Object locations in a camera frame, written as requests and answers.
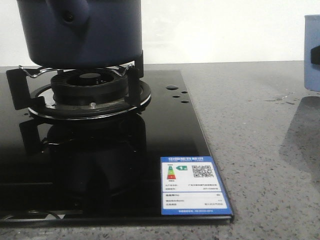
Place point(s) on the dark blue cooking pot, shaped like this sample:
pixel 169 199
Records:
pixel 75 34

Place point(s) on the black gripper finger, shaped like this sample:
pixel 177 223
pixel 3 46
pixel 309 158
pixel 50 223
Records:
pixel 315 55

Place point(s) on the light blue plastic cup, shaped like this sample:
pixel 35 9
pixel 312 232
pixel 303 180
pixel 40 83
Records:
pixel 311 40

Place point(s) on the black gas burner head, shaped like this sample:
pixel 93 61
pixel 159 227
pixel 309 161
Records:
pixel 84 86

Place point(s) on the blue energy label sticker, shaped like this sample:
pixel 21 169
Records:
pixel 191 186

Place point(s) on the black glass gas stove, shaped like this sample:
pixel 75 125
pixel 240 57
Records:
pixel 105 172

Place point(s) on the black pot support grate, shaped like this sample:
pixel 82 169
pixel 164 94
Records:
pixel 31 89

